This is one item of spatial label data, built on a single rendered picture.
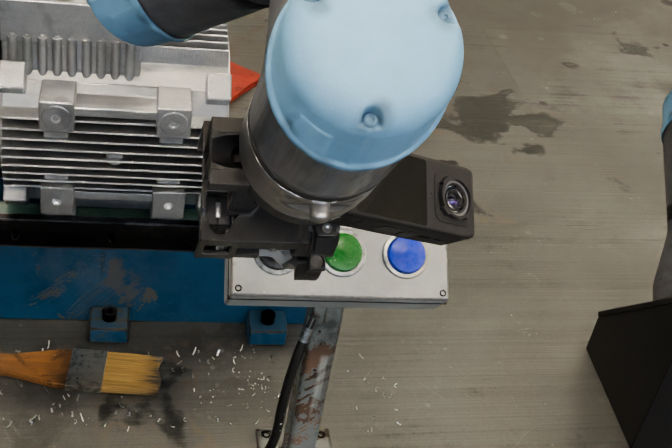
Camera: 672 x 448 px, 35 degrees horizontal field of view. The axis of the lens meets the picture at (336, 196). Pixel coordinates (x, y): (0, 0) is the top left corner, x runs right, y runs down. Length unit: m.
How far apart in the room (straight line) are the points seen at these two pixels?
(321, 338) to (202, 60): 0.28
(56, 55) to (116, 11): 0.38
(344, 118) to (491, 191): 1.01
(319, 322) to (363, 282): 0.07
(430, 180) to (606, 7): 1.42
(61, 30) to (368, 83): 0.58
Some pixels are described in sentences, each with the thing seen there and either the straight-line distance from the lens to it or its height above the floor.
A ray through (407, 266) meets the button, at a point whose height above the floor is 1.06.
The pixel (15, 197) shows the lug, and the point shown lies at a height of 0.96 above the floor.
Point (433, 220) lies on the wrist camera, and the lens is 0.62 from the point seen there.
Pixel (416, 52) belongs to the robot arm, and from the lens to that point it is 0.41.
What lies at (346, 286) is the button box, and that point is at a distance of 0.81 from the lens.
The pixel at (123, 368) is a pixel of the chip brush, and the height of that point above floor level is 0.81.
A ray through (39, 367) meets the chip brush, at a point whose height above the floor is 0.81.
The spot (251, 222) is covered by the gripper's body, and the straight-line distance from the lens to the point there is 0.60.
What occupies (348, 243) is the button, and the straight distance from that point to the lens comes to 0.81.
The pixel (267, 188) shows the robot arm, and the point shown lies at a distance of 0.52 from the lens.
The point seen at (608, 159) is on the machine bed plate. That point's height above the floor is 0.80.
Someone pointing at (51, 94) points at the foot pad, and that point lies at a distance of 0.95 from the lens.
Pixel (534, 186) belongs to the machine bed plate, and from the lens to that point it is 1.44.
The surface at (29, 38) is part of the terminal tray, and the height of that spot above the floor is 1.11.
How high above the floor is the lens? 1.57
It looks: 35 degrees down
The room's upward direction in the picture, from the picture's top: 10 degrees clockwise
